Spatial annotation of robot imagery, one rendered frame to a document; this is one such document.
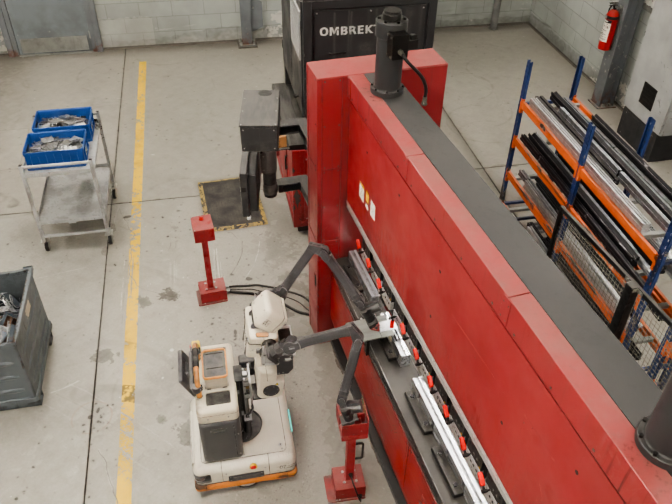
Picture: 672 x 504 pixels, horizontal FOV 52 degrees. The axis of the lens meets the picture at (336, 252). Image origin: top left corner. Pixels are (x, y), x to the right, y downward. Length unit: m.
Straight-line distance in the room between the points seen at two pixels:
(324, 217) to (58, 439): 2.43
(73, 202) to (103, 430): 2.47
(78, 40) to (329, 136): 6.86
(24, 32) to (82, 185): 4.17
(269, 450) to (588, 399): 2.64
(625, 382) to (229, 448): 2.67
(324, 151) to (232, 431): 1.84
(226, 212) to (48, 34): 4.79
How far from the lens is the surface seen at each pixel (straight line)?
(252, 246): 6.52
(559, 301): 2.75
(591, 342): 2.63
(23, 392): 5.42
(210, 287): 5.94
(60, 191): 7.08
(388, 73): 3.94
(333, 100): 4.28
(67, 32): 10.77
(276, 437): 4.68
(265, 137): 4.47
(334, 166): 4.52
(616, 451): 2.37
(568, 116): 5.90
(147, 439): 5.15
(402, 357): 4.22
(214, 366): 4.27
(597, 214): 5.43
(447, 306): 3.33
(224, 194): 7.22
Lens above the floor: 4.09
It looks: 40 degrees down
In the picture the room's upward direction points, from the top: 1 degrees clockwise
